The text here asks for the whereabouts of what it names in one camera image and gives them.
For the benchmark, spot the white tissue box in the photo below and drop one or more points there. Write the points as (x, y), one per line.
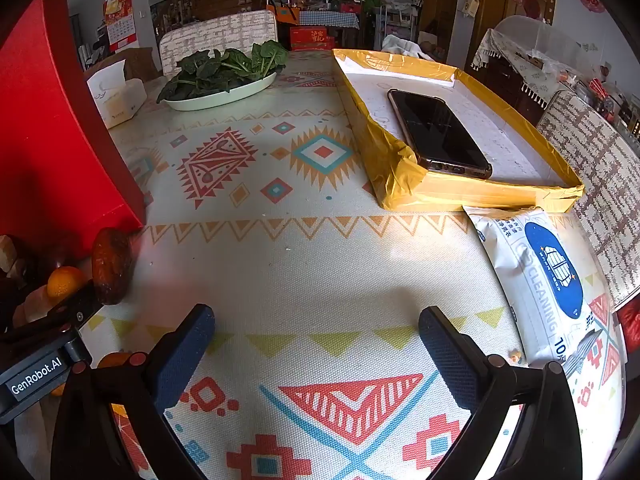
(120, 105)

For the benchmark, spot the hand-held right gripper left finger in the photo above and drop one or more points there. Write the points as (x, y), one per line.
(182, 355)

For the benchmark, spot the patterned tablecloth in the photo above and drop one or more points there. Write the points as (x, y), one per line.
(300, 270)

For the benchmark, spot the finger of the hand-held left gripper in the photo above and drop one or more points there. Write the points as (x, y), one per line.
(75, 306)

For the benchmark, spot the pale pink food piece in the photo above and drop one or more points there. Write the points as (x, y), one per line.
(35, 305)

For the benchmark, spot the orange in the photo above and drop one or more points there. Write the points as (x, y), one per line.
(65, 280)
(114, 360)

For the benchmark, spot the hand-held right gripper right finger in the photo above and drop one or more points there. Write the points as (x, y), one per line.
(447, 360)

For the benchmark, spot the brown cardboard box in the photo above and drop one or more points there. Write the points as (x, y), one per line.
(142, 62)

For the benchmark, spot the red wall calendar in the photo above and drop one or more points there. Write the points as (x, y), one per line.
(120, 25)

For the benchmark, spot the red gift box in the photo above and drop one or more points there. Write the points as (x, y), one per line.
(307, 37)

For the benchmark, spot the blue checked table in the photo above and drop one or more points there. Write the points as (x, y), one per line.
(327, 19)

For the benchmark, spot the white blue wet wipes pack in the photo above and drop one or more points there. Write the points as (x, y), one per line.
(525, 280)

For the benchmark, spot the black smartphone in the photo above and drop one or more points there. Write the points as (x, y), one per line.
(435, 130)

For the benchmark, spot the reddish brown sweet potato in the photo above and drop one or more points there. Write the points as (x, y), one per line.
(111, 265)

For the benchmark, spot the beige food piece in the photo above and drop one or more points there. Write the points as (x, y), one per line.
(7, 255)

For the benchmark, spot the patterned chair back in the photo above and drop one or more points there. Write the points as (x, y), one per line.
(215, 30)
(600, 180)

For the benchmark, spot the cloth covered side table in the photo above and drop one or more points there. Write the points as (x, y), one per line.
(505, 65)

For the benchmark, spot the yellow taped cardboard tray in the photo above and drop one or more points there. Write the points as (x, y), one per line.
(400, 180)

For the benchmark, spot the white oval plate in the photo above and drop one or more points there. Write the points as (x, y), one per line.
(220, 100)

